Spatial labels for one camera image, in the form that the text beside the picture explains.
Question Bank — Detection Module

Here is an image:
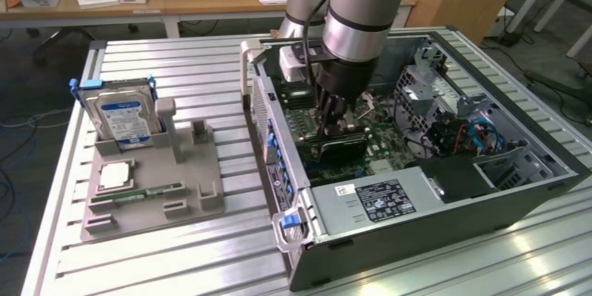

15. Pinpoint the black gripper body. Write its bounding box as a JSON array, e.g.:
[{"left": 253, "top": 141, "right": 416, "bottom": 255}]
[{"left": 316, "top": 58, "right": 379, "bottom": 106}]

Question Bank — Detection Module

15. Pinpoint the graphics card with metal bracket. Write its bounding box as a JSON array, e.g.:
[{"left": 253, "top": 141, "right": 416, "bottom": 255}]
[{"left": 297, "top": 132, "right": 371, "bottom": 164}]

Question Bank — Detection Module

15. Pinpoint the open socket cover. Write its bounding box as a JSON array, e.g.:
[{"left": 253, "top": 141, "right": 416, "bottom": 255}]
[{"left": 355, "top": 90, "right": 383, "bottom": 121}]

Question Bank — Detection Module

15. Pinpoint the green motherboard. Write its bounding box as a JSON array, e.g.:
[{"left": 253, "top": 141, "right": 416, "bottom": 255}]
[{"left": 271, "top": 77, "right": 420, "bottom": 188}]

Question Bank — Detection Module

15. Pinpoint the metal drive cage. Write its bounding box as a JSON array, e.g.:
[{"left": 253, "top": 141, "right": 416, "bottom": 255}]
[{"left": 395, "top": 63, "right": 467, "bottom": 141}]

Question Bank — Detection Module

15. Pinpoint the silver power supply unit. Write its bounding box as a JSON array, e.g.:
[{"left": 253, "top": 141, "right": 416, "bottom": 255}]
[{"left": 308, "top": 166, "right": 445, "bottom": 238}]

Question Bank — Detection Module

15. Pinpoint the black air shroud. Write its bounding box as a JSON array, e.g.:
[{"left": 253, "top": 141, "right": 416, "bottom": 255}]
[{"left": 419, "top": 155, "right": 501, "bottom": 205}]

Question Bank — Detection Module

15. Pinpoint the wooden desk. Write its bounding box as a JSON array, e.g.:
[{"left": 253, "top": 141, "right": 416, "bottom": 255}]
[{"left": 0, "top": 0, "right": 417, "bottom": 39}]

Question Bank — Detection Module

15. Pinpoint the grey disk bay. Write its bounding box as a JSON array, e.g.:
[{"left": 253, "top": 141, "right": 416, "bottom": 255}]
[{"left": 472, "top": 146, "right": 556, "bottom": 191}]

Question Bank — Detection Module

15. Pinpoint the grey parts rack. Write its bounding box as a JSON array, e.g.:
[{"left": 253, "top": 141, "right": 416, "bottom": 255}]
[{"left": 79, "top": 97, "right": 228, "bottom": 243}]

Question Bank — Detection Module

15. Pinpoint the black open PC case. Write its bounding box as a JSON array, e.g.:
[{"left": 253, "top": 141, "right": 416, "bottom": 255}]
[{"left": 240, "top": 31, "right": 592, "bottom": 293}]

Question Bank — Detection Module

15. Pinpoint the hard disk in blue caddy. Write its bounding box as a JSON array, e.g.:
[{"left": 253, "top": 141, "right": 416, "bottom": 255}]
[{"left": 68, "top": 76, "right": 161, "bottom": 153}]

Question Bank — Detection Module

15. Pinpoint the green RAM stick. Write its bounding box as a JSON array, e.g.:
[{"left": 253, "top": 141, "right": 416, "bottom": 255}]
[{"left": 91, "top": 184, "right": 184, "bottom": 205}]

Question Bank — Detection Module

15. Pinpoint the black floor stand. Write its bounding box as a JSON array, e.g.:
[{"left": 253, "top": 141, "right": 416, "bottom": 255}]
[{"left": 524, "top": 67, "right": 592, "bottom": 101}]

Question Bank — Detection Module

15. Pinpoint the silver CPU chip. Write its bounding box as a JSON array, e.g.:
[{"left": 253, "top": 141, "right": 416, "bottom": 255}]
[{"left": 99, "top": 163, "right": 132, "bottom": 188}]

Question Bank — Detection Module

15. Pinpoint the black chair base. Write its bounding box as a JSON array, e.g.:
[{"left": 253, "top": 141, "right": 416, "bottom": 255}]
[{"left": 25, "top": 24, "right": 140, "bottom": 65}]

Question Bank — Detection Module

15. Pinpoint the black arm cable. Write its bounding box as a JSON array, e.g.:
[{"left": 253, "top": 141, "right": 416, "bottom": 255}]
[{"left": 303, "top": 0, "right": 335, "bottom": 85}]

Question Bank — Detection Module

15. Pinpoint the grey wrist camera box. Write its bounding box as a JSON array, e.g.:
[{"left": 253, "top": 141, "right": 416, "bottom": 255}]
[{"left": 279, "top": 45, "right": 320, "bottom": 82}]

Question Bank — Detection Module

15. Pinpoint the black power wire bundle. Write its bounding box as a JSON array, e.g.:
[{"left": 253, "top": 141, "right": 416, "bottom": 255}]
[{"left": 424, "top": 119, "right": 468, "bottom": 157}]

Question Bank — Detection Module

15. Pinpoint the blue data wire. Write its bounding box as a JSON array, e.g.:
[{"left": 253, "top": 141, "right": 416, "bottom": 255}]
[{"left": 465, "top": 118, "right": 505, "bottom": 154}]

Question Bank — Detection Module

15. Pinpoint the white table frame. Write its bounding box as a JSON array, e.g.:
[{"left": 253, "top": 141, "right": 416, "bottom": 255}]
[{"left": 505, "top": 0, "right": 592, "bottom": 58}]

